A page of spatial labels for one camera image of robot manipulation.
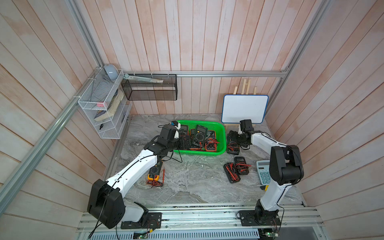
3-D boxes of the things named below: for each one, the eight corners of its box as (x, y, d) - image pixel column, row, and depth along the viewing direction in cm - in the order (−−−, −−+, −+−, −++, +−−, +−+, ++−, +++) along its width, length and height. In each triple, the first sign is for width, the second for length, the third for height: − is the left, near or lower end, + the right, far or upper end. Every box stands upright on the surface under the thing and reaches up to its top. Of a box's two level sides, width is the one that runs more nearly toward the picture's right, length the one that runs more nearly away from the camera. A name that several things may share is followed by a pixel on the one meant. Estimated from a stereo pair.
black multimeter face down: (229, 184, 87) (231, 181, 84) (223, 166, 94) (224, 163, 91) (239, 181, 88) (241, 179, 85) (232, 164, 95) (233, 161, 92)
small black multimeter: (237, 175, 90) (238, 172, 87) (233, 160, 97) (235, 156, 94) (247, 175, 90) (249, 172, 87) (243, 160, 97) (245, 156, 94)
